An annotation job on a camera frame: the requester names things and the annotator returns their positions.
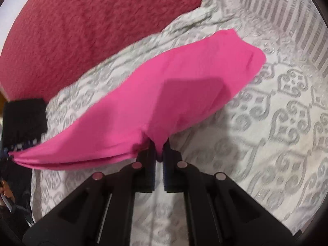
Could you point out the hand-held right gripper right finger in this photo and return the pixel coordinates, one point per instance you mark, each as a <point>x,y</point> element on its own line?
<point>169,174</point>

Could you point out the pink pants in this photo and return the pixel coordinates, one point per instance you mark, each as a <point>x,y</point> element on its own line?
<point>153,87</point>

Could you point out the red textured blanket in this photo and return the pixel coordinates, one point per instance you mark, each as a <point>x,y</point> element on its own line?
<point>76,30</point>

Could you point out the white grey patterned bedspread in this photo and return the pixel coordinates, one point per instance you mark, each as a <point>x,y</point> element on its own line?
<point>256,133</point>

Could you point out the dark cloth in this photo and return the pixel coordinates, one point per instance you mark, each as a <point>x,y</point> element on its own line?
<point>15,166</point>

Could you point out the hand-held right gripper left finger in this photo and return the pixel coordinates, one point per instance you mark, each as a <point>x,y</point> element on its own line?
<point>147,174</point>

